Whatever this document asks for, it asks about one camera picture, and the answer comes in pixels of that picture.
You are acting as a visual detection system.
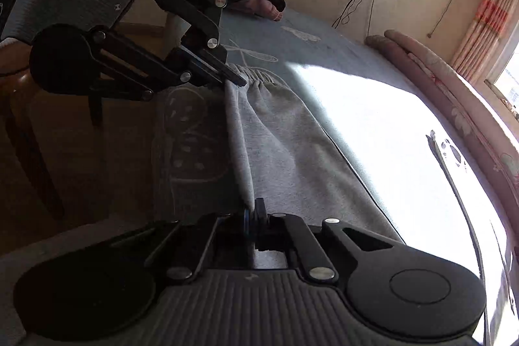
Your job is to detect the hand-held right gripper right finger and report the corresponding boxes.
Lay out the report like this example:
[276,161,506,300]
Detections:
[253,198,395,285]

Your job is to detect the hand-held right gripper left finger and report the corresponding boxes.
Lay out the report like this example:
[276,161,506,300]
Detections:
[109,208,253,285]

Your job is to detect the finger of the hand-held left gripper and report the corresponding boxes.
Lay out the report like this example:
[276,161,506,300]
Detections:
[129,0,249,86]
[90,27,246,102]

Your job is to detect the grey pants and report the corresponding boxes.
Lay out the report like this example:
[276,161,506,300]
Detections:
[221,64,406,269]

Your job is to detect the folded floral quilt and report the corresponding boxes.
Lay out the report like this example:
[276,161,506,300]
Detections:
[365,29,519,209]

